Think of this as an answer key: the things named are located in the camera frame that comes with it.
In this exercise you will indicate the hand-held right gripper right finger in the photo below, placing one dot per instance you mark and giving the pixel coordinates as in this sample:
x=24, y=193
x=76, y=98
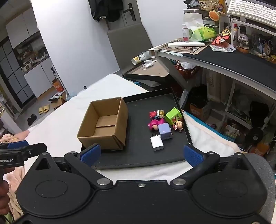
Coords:
x=193, y=154

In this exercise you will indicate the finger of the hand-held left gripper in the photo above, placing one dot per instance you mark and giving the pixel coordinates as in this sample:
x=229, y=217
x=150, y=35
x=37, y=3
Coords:
x=17, y=144
x=35, y=149

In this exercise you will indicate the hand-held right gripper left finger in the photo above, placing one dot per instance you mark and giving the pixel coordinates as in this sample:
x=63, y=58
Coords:
x=90, y=151

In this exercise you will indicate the brown cardboard box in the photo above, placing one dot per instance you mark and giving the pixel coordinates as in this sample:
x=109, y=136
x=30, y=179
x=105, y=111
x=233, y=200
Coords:
x=103, y=127

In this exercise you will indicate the small doll figurine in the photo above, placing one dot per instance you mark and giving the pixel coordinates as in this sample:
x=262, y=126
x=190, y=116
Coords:
x=178, y=125

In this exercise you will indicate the lavender cube charger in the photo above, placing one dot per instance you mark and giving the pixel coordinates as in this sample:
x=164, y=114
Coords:
x=165, y=131

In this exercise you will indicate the white charger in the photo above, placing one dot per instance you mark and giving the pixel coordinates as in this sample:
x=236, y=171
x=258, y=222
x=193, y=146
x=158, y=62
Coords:
x=157, y=143

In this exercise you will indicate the green toy box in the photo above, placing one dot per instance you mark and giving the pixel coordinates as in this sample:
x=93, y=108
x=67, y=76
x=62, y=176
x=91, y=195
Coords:
x=172, y=115

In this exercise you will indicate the black tray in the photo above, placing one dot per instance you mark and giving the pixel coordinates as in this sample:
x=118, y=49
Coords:
x=138, y=155

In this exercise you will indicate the magenta figurine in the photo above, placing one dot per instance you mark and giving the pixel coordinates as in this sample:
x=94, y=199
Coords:
x=155, y=123

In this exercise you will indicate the person's left hand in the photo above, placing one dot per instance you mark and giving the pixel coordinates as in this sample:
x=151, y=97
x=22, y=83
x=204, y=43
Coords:
x=3, y=193

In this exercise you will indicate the pink cloth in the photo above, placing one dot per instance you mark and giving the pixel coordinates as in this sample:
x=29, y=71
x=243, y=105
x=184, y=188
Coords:
x=13, y=178

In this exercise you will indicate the black shoes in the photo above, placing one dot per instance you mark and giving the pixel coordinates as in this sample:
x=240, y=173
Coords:
x=32, y=119

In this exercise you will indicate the yellow slippers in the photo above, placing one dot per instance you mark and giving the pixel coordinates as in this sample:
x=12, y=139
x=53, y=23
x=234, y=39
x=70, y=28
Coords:
x=44, y=109

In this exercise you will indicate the orange printed carton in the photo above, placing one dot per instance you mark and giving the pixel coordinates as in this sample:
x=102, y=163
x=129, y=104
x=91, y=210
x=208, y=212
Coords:
x=199, y=112

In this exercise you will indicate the yellow perfume bottle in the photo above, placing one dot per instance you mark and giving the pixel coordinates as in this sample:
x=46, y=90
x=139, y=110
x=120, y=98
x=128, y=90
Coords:
x=161, y=113

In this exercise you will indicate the red figurine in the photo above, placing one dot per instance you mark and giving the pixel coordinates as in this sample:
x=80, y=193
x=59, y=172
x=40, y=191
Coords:
x=153, y=114

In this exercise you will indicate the black bag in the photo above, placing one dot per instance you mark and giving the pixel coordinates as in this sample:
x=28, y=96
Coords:
x=198, y=95

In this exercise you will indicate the black fan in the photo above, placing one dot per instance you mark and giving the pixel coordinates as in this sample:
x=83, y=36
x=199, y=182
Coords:
x=254, y=136

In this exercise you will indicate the orange box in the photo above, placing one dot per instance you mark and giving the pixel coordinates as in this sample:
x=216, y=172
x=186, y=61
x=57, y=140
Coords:
x=58, y=86

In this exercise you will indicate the red basket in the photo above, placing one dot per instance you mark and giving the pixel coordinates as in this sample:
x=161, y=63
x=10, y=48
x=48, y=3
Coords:
x=186, y=70

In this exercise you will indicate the white face mask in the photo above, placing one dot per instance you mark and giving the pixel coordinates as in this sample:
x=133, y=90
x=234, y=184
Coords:
x=148, y=64

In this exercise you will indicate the patterned mat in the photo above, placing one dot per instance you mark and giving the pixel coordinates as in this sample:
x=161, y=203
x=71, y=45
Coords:
x=183, y=49

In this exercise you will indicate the white remote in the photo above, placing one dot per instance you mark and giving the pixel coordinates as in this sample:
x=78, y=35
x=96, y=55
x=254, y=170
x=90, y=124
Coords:
x=185, y=44

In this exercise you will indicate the grey chair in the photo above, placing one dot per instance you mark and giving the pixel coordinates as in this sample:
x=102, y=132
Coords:
x=129, y=43

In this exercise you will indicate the red packet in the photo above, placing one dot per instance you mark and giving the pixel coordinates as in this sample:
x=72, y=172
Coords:
x=222, y=37

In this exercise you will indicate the pill bottle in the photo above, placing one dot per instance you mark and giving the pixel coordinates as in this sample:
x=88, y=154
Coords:
x=186, y=33

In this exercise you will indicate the green tissue pack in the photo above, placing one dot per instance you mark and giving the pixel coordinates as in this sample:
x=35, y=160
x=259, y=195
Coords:
x=202, y=33

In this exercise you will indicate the raccoon figurine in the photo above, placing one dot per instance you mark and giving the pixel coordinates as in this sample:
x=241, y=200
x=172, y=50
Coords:
x=243, y=42

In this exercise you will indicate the plush toy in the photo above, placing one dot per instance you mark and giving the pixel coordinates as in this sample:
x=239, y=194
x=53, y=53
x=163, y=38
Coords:
x=264, y=47

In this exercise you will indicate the orange round toy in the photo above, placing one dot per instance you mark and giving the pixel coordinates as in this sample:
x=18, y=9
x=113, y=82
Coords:
x=214, y=15

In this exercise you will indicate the black hanging clothes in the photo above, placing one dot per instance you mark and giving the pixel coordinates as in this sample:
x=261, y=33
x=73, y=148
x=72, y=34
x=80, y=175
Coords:
x=103, y=10

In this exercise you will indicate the wicker basket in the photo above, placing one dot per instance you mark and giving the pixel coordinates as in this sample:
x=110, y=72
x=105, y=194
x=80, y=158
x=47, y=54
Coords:
x=208, y=4

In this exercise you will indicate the white keyboard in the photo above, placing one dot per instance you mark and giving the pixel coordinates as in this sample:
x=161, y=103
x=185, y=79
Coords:
x=250, y=10

